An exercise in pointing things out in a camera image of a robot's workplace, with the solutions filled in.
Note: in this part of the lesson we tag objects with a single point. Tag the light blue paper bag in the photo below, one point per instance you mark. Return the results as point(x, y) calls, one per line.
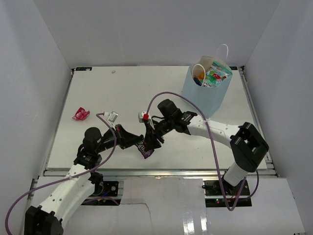
point(208, 99)

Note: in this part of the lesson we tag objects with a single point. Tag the red candy wrapper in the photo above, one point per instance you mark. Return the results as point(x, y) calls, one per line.
point(81, 114)

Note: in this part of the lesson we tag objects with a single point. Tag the brown purple M&M's pack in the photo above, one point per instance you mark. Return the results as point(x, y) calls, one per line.
point(145, 153)

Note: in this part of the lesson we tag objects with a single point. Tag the blue kettle chip bag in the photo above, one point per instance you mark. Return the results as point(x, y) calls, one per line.
point(197, 81)

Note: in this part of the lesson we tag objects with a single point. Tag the aluminium front frame rail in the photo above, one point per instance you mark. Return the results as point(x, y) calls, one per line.
point(161, 173)

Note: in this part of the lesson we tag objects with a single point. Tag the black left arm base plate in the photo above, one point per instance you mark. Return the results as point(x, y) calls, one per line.
point(108, 188)

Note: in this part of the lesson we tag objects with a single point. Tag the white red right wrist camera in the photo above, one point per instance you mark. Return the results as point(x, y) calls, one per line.
point(143, 117)

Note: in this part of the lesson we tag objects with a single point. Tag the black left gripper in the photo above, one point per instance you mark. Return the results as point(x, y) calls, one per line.
point(131, 139)

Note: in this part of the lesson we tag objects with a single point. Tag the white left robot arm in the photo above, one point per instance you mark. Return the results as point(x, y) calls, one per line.
point(51, 216)

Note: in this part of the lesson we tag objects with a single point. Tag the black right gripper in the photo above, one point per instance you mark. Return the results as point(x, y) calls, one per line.
point(150, 141)

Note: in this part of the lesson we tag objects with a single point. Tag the orange honey dijon chip bag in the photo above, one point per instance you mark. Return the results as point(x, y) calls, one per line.
point(201, 76)

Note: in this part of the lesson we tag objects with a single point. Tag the blue corner label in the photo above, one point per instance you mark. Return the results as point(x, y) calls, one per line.
point(83, 68)

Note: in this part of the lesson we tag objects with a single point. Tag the teal Fox's candy bag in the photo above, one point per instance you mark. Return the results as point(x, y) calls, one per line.
point(215, 75)

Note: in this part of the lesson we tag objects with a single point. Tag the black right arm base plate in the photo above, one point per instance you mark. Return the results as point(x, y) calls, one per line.
point(212, 188)

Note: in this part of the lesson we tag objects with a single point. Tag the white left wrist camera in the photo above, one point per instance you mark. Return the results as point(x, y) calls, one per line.
point(110, 117)

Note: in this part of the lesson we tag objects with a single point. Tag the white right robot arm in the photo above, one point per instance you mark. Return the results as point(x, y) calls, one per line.
point(247, 145)

